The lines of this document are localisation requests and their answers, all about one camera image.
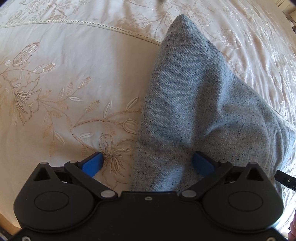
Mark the grey speckled knit pants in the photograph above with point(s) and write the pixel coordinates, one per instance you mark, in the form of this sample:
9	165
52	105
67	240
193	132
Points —
196	103

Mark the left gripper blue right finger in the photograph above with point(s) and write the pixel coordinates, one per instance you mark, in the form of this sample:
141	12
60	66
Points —
203	164

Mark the cream embroidered bedspread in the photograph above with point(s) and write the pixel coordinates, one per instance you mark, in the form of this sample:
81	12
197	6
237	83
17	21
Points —
74	76

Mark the person's right hand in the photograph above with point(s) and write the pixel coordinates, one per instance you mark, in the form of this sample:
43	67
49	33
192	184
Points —
292	232

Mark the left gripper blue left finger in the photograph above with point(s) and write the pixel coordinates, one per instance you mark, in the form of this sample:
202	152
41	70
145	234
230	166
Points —
92	164

